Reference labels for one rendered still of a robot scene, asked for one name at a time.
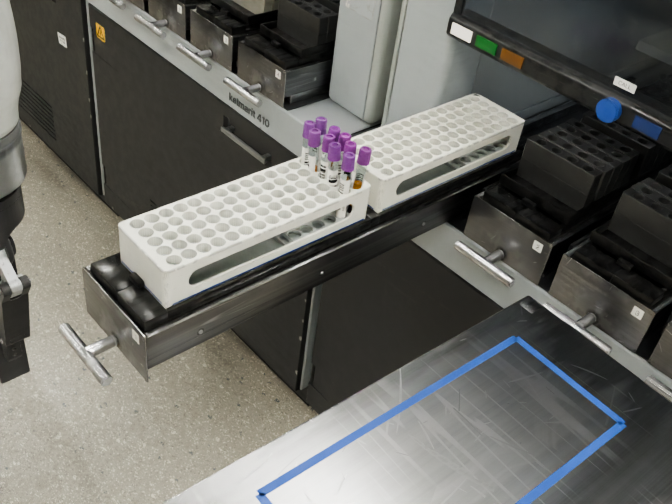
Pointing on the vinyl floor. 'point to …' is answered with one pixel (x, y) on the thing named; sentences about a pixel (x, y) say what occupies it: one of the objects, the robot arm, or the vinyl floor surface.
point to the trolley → (474, 430)
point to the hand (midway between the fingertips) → (7, 349)
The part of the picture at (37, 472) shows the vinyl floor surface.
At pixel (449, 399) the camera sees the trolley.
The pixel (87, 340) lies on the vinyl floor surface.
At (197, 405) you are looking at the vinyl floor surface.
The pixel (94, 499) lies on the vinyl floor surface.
